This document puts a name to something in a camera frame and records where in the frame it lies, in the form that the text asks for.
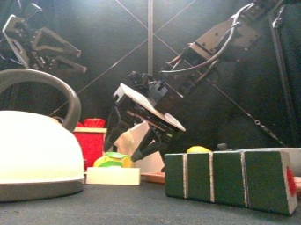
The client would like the red toy fruit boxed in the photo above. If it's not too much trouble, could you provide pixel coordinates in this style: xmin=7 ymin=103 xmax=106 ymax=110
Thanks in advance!
xmin=77 ymin=118 xmax=107 ymax=129

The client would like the red wooden toy box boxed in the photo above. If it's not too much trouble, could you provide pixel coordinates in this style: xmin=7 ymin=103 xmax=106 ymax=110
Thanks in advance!
xmin=73 ymin=127 xmax=109 ymax=171

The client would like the orange wooden board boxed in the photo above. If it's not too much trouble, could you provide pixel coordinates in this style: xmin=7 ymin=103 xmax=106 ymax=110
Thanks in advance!
xmin=141 ymin=171 xmax=167 ymax=185

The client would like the green yellow toy fruit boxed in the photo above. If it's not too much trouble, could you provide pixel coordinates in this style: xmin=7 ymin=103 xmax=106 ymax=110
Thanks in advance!
xmin=93 ymin=151 xmax=134 ymax=169

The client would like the yellow toy lemon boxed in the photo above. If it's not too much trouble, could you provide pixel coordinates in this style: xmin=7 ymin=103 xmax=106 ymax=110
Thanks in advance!
xmin=186 ymin=145 xmax=213 ymax=154

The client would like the white rectangular block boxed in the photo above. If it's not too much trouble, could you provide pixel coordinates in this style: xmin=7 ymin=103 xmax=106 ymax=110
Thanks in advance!
xmin=85 ymin=166 xmax=142 ymax=186

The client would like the green wooden watermelon end slice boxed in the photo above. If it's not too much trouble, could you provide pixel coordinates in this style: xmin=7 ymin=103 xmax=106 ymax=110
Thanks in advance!
xmin=244 ymin=149 xmax=299 ymax=217

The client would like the vertical metal frame pole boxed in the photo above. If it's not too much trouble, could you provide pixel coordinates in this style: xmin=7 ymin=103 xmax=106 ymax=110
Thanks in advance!
xmin=147 ymin=0 xmax=155 ymax=77

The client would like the white kettle grey handle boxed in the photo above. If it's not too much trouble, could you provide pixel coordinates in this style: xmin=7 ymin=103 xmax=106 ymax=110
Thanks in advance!
xmin=0 ymin=68 xmax=86 ymax=203

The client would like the diagonal brace wire with turnbuckle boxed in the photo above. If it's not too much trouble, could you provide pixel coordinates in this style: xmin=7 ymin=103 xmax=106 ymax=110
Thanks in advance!
xmin=113 ymin=0 xmax=287 ymax=147

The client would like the black frame post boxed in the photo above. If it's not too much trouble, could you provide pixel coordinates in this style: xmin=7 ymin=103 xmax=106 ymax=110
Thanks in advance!
xmin=269 ymin=4 xmax=301 ymax=148

